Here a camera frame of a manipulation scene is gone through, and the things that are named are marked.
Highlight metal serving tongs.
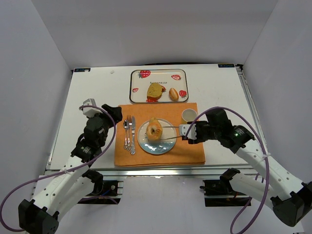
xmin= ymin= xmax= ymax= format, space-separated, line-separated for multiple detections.
xmin=156 ymin=126 xmax=183 ymax=142

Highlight oblong golden bread roll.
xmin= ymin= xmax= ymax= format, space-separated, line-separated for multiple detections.
xmin=149 ymin=117 xmax=158 ymax=123

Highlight bagel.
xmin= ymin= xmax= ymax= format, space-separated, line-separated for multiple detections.
xmin=146 ymin=122 xmax=163 ymax=141

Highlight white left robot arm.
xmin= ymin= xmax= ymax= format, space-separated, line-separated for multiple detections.
xmin=18 ymin=104 xmax=123 ymax=234

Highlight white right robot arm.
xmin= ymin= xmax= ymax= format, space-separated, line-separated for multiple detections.
xmin=179 ymin=107 xmax=312 ymax=227

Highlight brown bread slice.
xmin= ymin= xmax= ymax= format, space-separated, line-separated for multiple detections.
xmin=147 ymin=82 xmax=166 ymax=101

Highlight small round bread bun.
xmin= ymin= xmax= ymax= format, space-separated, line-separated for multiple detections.
xmin=169 ymin=88 xmax=179 ymax=101

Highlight silver spoon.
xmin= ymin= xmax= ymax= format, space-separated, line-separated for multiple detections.
xmin=123 ymin=120 xmax=129 ymax=149

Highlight silver fork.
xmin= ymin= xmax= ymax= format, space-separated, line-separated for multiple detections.
xmin=126 ymin=115 xmax=132 ymax=151

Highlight yellow mug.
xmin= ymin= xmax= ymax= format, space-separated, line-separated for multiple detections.
xmin=181 ymin=109 xmax=197 ymax=124

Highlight orange placemat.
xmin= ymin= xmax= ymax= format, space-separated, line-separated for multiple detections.
xmin=114 ymin=103 xmax=205 ymax=167

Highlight white and blue plate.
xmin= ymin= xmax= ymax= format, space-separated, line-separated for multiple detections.
xmin=137 ymin=118 xmax=176 ymax=155

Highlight strawberry print white tray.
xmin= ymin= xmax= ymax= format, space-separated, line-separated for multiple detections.
xmin=129 ymin=69 xmax=189 ymax=103

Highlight silver knife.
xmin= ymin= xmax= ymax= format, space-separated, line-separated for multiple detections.
xmin=130 ymin=116 xmax=136 ymax=155

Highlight left blue table label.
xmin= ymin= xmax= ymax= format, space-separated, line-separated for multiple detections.
xmin=74 ymin=68 xmax=91 ymax=73

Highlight blue table label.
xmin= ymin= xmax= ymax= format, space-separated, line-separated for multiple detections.
xmin=218 ymin=63 xmax=235 ymax=68
xmin=74 ymin=68 xmax=91 ymax=73

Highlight right blue table label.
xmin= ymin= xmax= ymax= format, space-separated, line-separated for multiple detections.
xmin=218 ymin=63 xmax=235 ymax=68

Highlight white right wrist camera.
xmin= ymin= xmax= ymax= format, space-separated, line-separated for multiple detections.
xmin=178 ymin=124 xmax=196 ymax=140

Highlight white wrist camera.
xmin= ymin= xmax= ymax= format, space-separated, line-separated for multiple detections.
xmin=178 ymin=124 xmax=196 ymax=140
xmin=79 ymin=98 xmax=102 ymax=118

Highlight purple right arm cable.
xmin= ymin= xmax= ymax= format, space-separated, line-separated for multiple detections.
xmin=184 ymin=106 xmax=271 ymax=234

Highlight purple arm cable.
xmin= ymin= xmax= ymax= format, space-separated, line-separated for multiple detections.
xmin=0 ymin=105 xmax=117 ymax=232
xmin=184 ymin=106 xmax=271 ymax=234

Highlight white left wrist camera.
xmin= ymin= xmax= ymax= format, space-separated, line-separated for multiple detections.
xmin=79 ymin=98 xmax=102 ymax=118

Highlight aluminium table frame rail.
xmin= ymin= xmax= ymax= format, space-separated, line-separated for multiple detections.
xmin=93 ymin=164 xmax=258 ymax=178

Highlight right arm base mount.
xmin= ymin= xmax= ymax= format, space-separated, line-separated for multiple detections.
xmin=199 ymin=180 xmax=249 ymax=207

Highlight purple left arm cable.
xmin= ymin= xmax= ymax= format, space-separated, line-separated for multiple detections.
xmin=0 ymin=105 xmax=117 ymax=232

